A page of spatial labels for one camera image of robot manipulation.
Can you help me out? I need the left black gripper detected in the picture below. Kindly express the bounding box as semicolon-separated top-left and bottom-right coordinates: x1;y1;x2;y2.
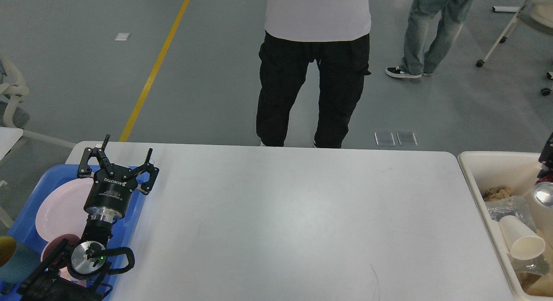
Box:
77;134;159;224

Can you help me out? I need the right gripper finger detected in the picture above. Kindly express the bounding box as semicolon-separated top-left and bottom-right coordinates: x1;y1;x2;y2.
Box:
538;134;553;176

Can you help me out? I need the red soda can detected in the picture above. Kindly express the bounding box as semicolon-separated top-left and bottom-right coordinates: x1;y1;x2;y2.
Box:
532;175;553;208

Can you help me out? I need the aluminium foil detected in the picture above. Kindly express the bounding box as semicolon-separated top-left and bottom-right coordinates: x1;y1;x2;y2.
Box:
484;196;549;275

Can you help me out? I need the brown paper ball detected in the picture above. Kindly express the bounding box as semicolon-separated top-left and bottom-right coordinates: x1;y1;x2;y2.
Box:
483;186;514;202

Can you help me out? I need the pink plate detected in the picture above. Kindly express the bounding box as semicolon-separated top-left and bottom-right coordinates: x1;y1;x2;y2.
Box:
35;178;93;242

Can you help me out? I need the white paper cup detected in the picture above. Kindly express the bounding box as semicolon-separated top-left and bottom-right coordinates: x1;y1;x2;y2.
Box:
524;188;553;247
499;215;546;260

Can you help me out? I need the pink mug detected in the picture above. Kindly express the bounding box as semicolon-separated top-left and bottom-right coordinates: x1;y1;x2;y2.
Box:
41;233;89;288

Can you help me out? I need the teal green mug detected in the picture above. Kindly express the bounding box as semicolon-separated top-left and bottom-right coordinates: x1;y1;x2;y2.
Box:
0;235;41;295

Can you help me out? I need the brown paper bag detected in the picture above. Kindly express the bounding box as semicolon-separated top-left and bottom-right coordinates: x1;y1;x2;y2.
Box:
517;243;553;297

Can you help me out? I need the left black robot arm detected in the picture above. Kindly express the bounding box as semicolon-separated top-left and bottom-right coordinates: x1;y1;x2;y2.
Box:
16;135;159;301

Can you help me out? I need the beige plastic bin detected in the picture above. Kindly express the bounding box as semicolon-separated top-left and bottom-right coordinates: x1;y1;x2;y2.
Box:
458;151;552;301

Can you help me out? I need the blue plastic tray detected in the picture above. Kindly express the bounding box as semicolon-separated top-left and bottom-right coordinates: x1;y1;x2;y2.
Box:
0;164;152;301

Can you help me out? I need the white side table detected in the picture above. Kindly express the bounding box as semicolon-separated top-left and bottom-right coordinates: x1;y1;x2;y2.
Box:
0;127;25;227

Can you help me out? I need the clear floor plate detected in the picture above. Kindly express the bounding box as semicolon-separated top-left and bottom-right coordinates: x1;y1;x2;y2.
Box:
374;131;418;147

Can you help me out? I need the person in blue jeans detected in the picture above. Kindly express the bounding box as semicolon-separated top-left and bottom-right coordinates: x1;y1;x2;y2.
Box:
385;0;478;79

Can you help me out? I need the person in black trousers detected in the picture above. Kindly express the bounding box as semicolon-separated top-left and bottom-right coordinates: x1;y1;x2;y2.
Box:
256;0;372;149

